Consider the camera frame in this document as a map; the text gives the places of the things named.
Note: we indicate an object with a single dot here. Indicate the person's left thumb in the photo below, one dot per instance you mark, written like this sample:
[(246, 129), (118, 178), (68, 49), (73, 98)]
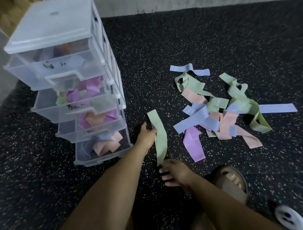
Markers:
[(153, 131)]

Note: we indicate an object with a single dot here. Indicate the person's right forearm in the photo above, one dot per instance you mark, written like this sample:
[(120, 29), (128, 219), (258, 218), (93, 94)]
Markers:
[(224, 210)]

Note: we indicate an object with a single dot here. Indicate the folded purple bands bundle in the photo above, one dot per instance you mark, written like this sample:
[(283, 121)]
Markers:
[(87, 88)]

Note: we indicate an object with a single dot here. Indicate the person's left forearm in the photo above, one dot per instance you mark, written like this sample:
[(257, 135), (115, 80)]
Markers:
[(113, 187)]

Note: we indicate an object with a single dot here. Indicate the green elastic band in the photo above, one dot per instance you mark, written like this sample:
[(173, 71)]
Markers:
[(161, 139)]

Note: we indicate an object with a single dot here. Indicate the person's right fingers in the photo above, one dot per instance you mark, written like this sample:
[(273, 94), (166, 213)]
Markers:
[(165, 176)]

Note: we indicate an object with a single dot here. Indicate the person's right hand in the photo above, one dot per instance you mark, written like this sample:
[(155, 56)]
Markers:
[(177, 173)]

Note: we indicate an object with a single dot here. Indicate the translucent white plastic drawer tower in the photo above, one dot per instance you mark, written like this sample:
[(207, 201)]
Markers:
[(54, 21)]

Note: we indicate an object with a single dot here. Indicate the translucent drawer with black scribble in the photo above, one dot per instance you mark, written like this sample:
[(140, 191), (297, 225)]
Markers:
[(30, 71)]

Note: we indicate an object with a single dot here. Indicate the folded pink and purple bands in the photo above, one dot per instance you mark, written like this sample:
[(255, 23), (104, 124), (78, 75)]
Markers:
[(94, 118)]

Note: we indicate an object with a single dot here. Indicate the person's right foot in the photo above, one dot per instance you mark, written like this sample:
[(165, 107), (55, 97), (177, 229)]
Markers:
[(233, 180)]

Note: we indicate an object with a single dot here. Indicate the translucent drawer holding pink bands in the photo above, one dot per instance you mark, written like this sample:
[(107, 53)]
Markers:
[(71, 134)]

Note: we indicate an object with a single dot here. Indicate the white slipper with black marks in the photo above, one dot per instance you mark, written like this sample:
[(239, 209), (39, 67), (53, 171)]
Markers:
[(287, 216)]

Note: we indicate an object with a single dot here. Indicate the black speckled rubber mat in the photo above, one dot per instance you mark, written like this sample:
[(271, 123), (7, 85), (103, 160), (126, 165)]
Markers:
[(213, 42)]

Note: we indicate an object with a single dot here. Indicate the folded pink and blue bands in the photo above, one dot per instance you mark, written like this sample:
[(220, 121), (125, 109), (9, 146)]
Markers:
[(106, 144)]

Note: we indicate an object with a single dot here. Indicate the pile of pastel elastic bands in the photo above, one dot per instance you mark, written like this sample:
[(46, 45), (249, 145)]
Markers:
[(201, 116)]

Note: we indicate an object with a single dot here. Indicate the translucent drawer holding purple bands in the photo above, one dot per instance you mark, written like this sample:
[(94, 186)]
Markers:
[(47, 110)]

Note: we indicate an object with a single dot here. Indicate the brown sandal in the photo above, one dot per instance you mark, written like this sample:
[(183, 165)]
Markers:
[(227, 192)]

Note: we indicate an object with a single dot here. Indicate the person's left hand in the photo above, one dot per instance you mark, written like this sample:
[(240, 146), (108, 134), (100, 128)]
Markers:
[(144, 139)]

